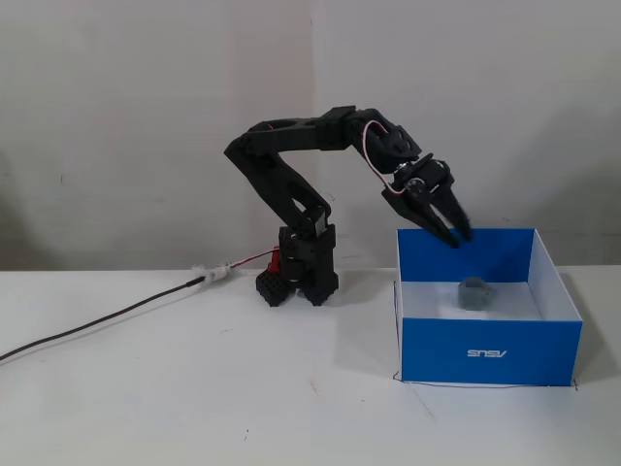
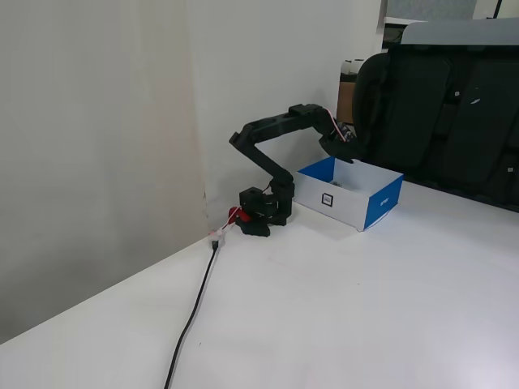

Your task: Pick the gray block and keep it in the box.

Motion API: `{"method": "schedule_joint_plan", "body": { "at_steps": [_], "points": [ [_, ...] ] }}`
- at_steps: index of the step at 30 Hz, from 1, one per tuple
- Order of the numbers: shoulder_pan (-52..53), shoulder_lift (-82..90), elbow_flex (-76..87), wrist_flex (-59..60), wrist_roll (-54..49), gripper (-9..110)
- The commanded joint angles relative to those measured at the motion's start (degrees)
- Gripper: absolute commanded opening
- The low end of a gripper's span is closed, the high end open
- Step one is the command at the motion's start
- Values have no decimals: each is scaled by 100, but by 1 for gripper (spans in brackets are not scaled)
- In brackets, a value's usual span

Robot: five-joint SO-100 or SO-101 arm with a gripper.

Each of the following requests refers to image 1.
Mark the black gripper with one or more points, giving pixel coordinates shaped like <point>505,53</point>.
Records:
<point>433,182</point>

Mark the gray cube block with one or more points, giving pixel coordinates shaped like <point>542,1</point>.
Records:
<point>473,295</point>

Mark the blue and white cardboard box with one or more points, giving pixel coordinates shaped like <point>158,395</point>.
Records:
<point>485,347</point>

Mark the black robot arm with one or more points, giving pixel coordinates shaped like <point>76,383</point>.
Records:
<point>291,141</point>

